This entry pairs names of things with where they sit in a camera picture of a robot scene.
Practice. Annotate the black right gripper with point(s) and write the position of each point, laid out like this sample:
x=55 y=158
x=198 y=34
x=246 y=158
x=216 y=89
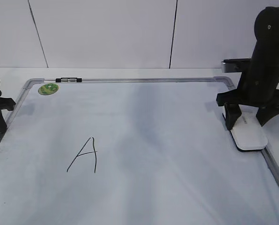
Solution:
x=231 y=100

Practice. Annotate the round green magnet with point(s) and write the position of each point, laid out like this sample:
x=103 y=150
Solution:
x=48 y=89

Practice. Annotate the white whiteboard with grey frame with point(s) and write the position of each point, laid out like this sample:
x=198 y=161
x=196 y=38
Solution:
x=127 y=152

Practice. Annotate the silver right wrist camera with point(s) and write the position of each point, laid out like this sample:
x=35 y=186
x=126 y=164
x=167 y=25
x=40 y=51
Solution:
x=235 y=65

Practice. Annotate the white whiteboard eraser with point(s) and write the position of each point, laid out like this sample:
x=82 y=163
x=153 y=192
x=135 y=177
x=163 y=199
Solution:
x=247 y=133

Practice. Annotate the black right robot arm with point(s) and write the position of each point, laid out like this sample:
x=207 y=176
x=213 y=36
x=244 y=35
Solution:
x=259 y=79

